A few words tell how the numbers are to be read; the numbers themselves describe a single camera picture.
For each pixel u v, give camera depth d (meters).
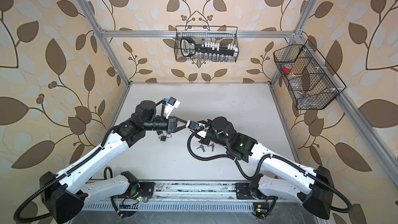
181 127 0.65
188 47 0.85
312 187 0.39
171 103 0.63
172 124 0.60
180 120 0.65
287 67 0.87
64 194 0.38
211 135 0.59
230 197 0.73
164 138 0.92
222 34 0.91
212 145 0.89
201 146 0.89
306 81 0.79
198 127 0.57
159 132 0.94
